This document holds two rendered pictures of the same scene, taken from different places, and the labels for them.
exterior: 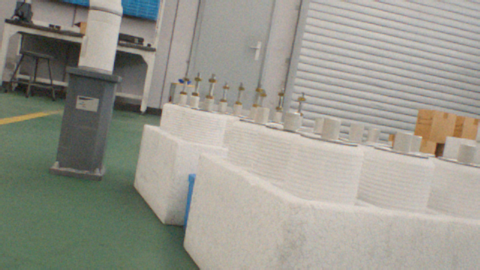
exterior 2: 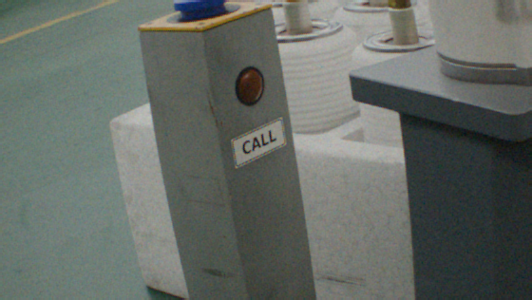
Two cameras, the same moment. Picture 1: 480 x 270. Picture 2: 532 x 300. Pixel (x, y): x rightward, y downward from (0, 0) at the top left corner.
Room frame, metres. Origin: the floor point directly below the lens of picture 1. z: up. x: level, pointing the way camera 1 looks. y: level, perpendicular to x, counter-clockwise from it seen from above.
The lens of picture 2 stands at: (1.81, 0.96, 0.46)
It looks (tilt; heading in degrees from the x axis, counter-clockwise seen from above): 18 degrees down; 249
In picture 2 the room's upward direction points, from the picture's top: 9 degrees counter-clockwise
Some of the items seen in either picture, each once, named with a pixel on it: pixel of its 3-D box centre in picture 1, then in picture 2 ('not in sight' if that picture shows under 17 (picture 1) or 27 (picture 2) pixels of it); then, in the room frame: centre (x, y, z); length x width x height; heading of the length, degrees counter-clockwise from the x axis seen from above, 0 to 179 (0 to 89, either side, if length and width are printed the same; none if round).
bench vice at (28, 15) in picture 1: (23, 11); not in sight; (5.31, 2.53, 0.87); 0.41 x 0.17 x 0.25; 11
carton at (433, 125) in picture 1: (434, 126); not in sight; (4.96, -1.84, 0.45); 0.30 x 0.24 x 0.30; 12
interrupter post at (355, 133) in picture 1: (355, 134); not in sight; (0.81, -0.18, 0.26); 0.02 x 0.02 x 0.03
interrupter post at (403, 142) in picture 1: (402, 144); not in sight; (0.70, -0.22, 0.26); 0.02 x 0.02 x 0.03
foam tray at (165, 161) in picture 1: (225, 176); (404, 163); (1.31, 0.03, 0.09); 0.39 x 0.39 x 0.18; 22
